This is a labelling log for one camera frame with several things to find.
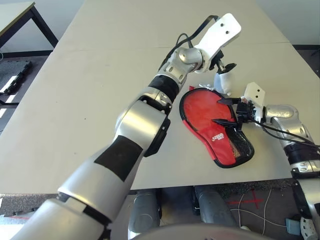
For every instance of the grey right robot leg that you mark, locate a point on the grey right robot leg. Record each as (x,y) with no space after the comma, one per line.
(215,207)

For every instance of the red table tennis paddle case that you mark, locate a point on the red table tennis paddle case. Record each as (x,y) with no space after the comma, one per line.
(205,112)

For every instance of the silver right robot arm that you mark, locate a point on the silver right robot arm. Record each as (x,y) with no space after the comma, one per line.
(282,112)

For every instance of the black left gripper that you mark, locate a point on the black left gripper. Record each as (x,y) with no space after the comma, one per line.
(216,62)

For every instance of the black-legged side table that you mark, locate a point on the black-legged side table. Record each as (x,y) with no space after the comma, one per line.
(42,25)

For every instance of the blue-grey floor box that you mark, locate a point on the blue-grey floor box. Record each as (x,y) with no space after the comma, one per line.
(292,226)

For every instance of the grey robot leg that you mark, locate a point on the grey robot leg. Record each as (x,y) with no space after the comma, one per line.
(145,212)
(215,207)

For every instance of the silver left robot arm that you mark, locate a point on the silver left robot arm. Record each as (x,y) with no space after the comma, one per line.
(140,125)

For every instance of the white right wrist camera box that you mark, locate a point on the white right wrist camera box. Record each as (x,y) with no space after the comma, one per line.
(255,92)

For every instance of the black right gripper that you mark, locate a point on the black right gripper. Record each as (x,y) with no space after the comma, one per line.
(243,111)

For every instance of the grey left robot leg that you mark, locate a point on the grey left robot leg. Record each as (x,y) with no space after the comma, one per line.
(145,212)

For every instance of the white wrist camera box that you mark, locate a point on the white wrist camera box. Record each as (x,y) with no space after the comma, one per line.
(255,92)
(220,35)

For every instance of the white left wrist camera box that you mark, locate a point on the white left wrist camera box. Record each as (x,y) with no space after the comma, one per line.
(220,35)

